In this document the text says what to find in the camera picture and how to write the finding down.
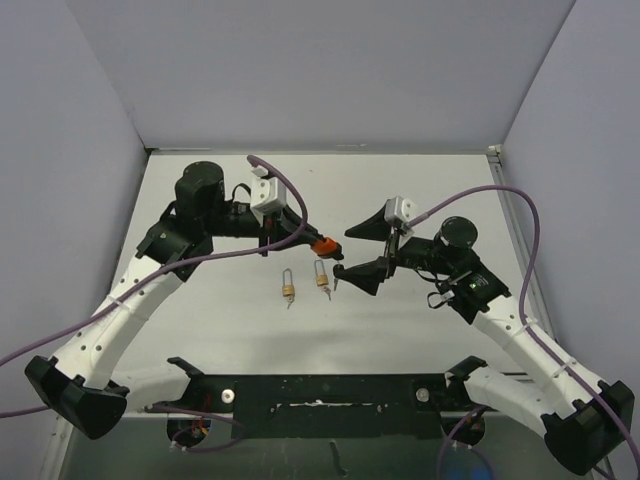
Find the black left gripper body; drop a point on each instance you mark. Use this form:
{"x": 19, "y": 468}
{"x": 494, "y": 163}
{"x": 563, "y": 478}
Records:
{"x": 237, "y": 224}

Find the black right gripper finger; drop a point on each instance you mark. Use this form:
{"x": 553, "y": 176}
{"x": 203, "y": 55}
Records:
{"x": 367, "y": 276}
{"x": 375, "y": 228}

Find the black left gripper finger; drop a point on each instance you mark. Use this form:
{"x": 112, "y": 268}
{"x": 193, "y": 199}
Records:
{"x": 290, "y": 221}
{"x": 277, "y": 234}

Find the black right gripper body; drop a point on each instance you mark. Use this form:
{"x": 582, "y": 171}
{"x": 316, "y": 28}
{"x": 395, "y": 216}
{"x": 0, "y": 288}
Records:
{"x": 419, "y": 253}

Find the orange black Opel padlock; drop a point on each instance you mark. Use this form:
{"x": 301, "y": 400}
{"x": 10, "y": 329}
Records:
{"x": 327, "y": 248}

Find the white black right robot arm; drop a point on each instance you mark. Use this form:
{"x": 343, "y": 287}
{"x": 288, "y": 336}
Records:
{"x": 581, "y": 417}

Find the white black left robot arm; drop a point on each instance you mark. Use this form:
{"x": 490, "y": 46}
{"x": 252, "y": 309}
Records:
{"x": 78, "y": 381}

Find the brass long-shackle padlock right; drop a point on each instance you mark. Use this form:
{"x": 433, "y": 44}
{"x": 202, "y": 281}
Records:
{"x": 321, "y": 277}

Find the brass long-shackle padlock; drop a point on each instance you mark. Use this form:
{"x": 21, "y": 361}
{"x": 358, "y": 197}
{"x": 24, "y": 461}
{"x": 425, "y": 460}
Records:
{"x": 288, "y": 288}
{"x": 321, "y": 277}

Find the brass long-shackle padlock left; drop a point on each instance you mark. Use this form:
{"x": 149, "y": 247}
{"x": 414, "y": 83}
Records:
{"x": 288, "y": 288}

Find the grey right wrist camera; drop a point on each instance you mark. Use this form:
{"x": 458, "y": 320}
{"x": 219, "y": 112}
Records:
{"x": 398, "y": 212}

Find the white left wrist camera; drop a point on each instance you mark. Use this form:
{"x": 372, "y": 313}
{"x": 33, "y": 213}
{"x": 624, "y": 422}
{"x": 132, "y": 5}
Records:
{"x": 268, "y": 194}

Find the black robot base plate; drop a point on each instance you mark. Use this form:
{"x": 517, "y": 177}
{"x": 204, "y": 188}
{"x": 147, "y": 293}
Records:
{"x": 315, "y": 406}

